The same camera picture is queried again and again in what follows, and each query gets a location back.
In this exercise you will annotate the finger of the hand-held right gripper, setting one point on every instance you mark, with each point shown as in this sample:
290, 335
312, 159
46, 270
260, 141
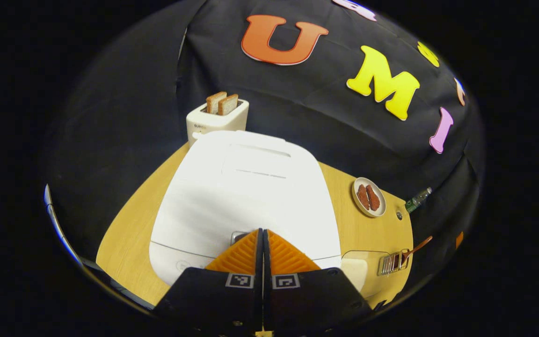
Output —
459, 239

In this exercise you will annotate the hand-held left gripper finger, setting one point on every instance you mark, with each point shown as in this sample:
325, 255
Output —
266, 262
259, 262

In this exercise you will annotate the brown wooden spoon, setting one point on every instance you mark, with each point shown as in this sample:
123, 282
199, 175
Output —
417, 245

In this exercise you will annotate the white rice cooker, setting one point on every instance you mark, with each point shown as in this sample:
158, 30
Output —
251, 196

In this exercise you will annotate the cream rice box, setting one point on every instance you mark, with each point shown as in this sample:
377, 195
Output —
354, 271

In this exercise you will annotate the clear plastic water bottle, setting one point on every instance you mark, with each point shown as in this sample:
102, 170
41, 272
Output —
417, 201

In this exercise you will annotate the brown meat piece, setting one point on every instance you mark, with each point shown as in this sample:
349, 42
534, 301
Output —
373, 199
364, 196

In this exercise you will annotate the round white plate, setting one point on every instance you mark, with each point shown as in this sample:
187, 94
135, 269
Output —
356, 199

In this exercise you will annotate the white toaster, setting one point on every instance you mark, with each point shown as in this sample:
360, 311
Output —
213, 124

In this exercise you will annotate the black backdrop cloth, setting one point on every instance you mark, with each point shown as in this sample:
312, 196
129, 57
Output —
307, 117

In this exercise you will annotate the brown toast slice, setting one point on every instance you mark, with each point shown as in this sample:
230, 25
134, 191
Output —
215, 103
228, 105

